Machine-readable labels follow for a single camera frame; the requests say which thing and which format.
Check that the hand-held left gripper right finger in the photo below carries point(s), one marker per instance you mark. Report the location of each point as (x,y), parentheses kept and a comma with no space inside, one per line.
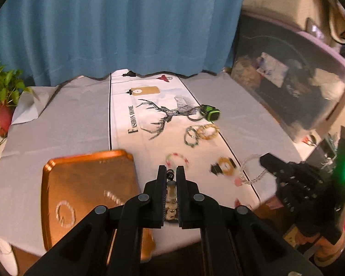
(180,189)

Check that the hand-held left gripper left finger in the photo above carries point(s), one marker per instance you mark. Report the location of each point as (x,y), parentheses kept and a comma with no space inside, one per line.
(161,189)

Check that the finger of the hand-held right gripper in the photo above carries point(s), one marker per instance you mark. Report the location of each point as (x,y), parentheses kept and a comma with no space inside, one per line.
(296,201)
(276,165)

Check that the thin black bangle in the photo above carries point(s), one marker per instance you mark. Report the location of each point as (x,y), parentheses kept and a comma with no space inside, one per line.
(194,120)

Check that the copper orange tray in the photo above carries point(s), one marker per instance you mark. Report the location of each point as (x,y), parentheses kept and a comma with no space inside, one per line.
(89,178)

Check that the black green wrist watch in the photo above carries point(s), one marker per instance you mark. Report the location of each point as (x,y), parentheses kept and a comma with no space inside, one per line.
(211,113)

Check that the person's right hand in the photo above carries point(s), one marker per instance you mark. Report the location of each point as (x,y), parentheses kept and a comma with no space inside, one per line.
(325,248)

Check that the clear storage box purple lid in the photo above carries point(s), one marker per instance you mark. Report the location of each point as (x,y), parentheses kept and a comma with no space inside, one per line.
(290,86)

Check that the grey white printed tablecloth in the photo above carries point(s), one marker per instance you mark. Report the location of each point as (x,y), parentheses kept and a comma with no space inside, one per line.
(74,115)

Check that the blue curtain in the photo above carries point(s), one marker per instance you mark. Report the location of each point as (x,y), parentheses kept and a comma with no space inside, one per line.
(118,28)

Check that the potted green plant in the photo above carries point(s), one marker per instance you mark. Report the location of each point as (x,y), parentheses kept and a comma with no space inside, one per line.
(3,86)

